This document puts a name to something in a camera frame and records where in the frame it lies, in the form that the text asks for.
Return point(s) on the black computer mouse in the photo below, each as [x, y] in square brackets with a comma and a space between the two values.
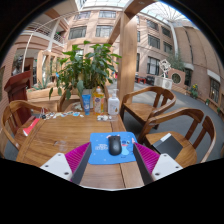
[114, 146]

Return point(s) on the yellow flowering potted plant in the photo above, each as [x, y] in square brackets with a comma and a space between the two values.
[194, 90]

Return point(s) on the dark bust statue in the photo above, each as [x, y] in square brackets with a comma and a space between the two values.
[18, 66]

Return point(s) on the small black object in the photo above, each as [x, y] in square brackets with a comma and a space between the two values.
[43, 117]

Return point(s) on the dark red wooden pedestal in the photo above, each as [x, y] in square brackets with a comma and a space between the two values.
[18, 90]

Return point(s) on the red and white bag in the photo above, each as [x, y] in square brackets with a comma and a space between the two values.
[30, 127]

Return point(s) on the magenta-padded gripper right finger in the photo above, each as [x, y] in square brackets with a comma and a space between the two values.
[165, 165]

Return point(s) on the white abstract sculpture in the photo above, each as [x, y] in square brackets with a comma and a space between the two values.
[164, 75]

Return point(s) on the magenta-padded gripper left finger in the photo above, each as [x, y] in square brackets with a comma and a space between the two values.
[58, 165]

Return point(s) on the green potted plant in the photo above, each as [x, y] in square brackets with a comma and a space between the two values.
[88, 65]

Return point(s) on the blue printed mouse pad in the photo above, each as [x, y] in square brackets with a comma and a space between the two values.
[98, 150]

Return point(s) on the white pump bottle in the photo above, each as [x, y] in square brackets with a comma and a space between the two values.
[113, 105]

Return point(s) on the dark grey notebook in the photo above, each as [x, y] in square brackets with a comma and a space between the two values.
[167, 146]

